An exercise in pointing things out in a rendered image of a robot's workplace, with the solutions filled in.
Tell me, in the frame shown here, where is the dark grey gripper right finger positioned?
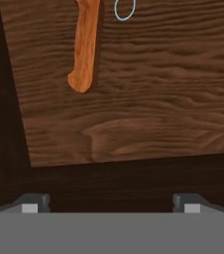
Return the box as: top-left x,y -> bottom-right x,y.
171,192 -> 224,214

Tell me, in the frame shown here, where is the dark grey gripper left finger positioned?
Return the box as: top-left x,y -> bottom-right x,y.
0,192 -> 52,214

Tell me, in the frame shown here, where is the orange wooden knife handle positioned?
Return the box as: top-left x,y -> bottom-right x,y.
66,0 -> 101,94

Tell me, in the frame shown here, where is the thin silver metal ring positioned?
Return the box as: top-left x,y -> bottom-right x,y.
113,0 -> 137,23

